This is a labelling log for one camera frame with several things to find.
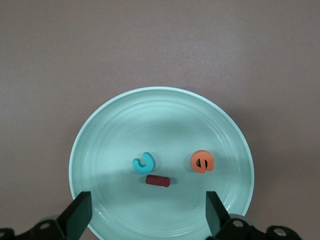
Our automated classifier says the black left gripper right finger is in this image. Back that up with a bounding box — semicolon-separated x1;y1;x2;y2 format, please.
205;190;303;240

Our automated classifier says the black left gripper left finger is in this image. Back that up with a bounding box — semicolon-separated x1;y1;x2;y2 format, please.
0;191;93;240

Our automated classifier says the orange foam letter e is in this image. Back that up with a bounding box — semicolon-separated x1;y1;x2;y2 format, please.
190;149;215;174

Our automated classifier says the dark red foam letter l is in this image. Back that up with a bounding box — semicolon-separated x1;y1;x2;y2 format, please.
145;174;171;188

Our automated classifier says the teal foam letter c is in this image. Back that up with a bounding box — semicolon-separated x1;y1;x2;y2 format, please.
131;151;155;175

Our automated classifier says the light green round plate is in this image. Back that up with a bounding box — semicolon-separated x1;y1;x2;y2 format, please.
68;86;255;240

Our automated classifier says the brown paper table cover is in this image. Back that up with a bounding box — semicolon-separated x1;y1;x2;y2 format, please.
0;0;320;240

